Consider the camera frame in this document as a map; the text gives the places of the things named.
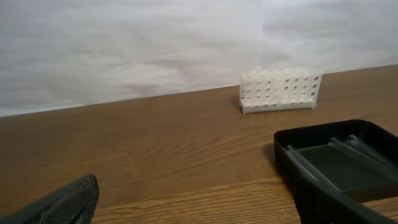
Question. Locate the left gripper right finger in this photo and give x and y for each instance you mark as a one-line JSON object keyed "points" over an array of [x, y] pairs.
{"points": [[342, 214]]}

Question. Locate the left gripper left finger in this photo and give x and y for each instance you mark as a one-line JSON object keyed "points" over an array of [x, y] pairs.
{"points": [[62, 205]]}

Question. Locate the black tray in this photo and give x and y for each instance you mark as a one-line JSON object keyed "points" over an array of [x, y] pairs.
{"points": [[345, 171]]}

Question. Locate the white test tube rack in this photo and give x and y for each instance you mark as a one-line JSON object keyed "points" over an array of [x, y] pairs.
{"points": [[280, 90]]}

